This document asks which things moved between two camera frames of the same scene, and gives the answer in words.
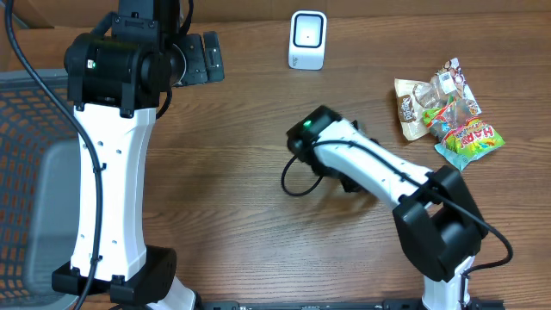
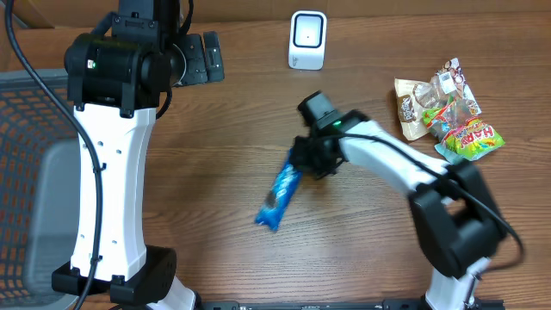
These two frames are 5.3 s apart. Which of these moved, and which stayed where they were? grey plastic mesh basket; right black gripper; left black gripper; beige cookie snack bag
Moved: right black gripper
Stayed: grey plastic mesh basket; left black gripper; beige cookie snack bag
